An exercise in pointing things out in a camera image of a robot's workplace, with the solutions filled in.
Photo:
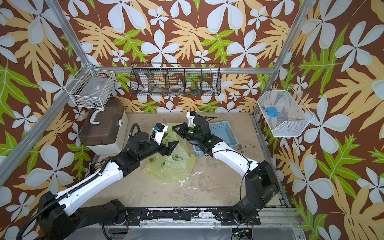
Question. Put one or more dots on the brown lidded storage box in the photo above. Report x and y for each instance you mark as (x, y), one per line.
(104, 131)

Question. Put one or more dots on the aluminium frame post right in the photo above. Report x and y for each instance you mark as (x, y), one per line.
(293, 33)

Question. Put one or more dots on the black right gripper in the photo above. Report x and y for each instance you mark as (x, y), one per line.
(183, 133)

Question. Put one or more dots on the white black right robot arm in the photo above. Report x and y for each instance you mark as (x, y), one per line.
(261, 183)

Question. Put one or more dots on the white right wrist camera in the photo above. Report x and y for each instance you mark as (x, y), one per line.
(191, 116)

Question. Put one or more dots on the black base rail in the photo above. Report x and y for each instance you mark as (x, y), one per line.
(190, 216)

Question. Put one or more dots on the green avocado-print plastic bag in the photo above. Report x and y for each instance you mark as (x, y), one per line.
(177, 166)

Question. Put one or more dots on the blue small object in basket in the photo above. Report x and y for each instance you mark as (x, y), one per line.
(270, 111)

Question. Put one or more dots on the small black electronics board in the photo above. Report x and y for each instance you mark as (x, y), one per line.
(242, 234)

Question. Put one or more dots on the white wire basket left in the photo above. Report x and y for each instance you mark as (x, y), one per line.
(91, 87)

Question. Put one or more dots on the aluminium frame post left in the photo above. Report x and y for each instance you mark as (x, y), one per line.
(68, 31)

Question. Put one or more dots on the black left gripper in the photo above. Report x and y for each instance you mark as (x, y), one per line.
(168, 150)

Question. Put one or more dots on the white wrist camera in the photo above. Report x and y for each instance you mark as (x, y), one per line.
(158, 133)
(191, 116)

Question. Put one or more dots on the white mesh basket right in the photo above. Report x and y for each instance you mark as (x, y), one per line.
(294, 116)

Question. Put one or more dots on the black wire basket centre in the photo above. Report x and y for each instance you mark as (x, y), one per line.
(195, 79)

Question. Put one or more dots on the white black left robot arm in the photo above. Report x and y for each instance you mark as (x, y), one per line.
(61, 214)

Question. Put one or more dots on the aluminium frame post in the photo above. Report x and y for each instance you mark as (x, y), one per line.
(68, 31)
(293, 33)

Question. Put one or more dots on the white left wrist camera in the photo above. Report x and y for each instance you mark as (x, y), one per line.
(158, 133)

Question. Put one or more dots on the light blue perforated plastic basket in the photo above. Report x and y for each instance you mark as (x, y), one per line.
(221, 130)

